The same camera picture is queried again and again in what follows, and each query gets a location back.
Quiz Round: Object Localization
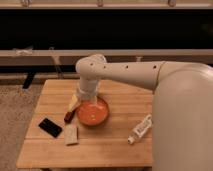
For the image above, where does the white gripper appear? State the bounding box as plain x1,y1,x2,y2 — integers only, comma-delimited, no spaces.
68,79,99,112

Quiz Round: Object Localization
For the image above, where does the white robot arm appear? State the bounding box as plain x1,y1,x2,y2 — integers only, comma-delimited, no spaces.
76,54,213,171

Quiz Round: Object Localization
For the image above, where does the orange bowl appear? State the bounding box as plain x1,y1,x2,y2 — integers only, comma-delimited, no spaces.
76,98,109,126

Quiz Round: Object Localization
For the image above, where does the beige snack bar packet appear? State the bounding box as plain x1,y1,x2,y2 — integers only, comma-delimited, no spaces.
65,124,78,145

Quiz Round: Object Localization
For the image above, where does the black rectangular phone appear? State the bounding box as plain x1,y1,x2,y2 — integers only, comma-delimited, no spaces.
39,118,62,138

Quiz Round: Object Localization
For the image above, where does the grey horizontal rail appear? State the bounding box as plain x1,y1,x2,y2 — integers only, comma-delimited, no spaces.
0,49,213,66

